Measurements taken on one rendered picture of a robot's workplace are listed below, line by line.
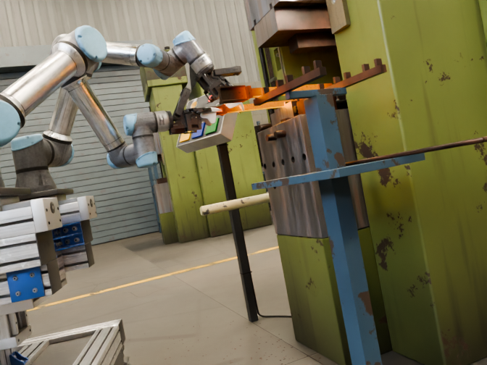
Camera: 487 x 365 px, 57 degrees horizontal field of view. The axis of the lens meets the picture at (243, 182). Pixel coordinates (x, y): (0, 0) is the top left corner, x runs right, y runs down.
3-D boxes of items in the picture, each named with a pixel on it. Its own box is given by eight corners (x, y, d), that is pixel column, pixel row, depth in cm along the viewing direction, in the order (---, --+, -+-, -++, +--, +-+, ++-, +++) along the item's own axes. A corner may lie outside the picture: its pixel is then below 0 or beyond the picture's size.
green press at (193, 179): (173, 247, 616) (135, 40, 615) (156, 242, 731) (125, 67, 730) (310, 216, 697) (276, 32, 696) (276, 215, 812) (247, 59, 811)
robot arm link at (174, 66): (143, 61, 165) (165, 42, 162) (157, 67, 176) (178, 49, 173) (154, 78, 164) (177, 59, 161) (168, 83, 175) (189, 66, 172)
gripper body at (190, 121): (198, 132, 171) (167, 136, 166) (194, 110, 171) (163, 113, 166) (204, 128, 164) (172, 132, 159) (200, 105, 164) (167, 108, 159)
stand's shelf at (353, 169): (340, 177, 102) (338, 169, 102) (252, 190, 137) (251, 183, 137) (425, 159, 117) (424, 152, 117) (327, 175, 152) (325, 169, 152)
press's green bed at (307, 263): (346, 368, 158) (322, 239, 158) (295, 340, 193) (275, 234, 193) (461, 324, 179) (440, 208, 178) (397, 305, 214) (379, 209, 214)
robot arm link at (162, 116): (151, 114, 165) (156, 108, 157) (164, 112, 166) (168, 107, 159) (155, 134, 165) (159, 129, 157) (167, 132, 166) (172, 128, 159)
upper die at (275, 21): (277, 30, 173) (273, 6, 173) (257, 48, 192) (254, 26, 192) (365, 26, 189) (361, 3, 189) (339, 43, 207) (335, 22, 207)
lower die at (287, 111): (294, 120, 173) (290, 98, 173) (272, 129, 192) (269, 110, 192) (380, 108, 189) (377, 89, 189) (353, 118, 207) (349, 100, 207)
